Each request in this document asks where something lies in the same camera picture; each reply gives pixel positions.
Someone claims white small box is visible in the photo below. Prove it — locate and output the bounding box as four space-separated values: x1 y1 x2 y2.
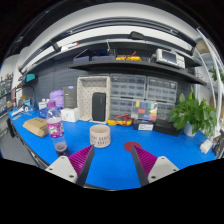
61 108 80 122

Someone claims plastic bottle with purple label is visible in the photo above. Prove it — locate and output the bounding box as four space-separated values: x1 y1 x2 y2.
46 101 70 156

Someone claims yellow tool on shelf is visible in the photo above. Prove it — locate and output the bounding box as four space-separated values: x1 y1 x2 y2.
116 51 142 61

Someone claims white oscilloscope on shelf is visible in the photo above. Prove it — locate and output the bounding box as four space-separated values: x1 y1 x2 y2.
150 49 185 69

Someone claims grey drawer cabinet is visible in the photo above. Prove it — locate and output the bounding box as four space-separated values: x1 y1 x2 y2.
146 77 178 120
110 74 146 118

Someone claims black upper shelf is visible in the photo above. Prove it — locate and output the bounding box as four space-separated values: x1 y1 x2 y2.
69 60 206 86

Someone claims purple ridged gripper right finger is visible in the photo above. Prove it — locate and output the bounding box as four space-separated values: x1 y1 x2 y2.
131 146 178 186

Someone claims clear colourful parts organizer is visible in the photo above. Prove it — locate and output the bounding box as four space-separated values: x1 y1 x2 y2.
131 101 158 121

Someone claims black labelled small box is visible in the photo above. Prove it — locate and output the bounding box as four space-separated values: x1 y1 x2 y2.
133 120 154 131

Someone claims dark grey book box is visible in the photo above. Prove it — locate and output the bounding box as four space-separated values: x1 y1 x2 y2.
63 86 77 109

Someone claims brown cardboard box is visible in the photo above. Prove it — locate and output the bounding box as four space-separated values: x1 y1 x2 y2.
23 117 48 138

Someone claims grey drawer cabinet right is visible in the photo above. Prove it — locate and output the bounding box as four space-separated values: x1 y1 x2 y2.
146 77 178 120

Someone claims white power adapter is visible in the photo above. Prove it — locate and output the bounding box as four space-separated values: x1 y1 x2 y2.
200 139 212 154

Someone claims blue small box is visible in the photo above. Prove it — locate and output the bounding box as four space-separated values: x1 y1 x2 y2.
39 107 49 119

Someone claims black rectangular speaker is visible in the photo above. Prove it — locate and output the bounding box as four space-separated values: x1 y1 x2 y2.
92 92 106 122

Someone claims white pegboard tray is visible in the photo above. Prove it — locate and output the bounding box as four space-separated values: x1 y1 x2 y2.
77 76 111 124

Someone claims white perforated cup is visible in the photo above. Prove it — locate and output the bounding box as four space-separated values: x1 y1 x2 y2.
90 125 111 148

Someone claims green potted plant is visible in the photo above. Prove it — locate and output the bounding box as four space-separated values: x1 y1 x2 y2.
169 90 217 137

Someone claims dark blue case on shelf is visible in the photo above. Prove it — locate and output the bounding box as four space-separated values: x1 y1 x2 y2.
73 49 115 64

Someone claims red round coaster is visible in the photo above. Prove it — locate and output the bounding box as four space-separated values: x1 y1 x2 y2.
124 142 142 152

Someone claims purple plastic bag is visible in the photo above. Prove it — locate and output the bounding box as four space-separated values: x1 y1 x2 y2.
50 90 64 107

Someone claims yellow multimeter with red leads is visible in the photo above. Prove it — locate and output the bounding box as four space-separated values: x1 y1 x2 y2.
107 114 133 127

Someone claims grey drawer cabinet left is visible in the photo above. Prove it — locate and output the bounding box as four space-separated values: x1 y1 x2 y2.
110 74 146 118

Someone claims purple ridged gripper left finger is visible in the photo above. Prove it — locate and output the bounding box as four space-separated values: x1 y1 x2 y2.
46 145 95 187

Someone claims black flat box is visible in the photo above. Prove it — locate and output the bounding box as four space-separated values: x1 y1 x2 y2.
153 119 181 136

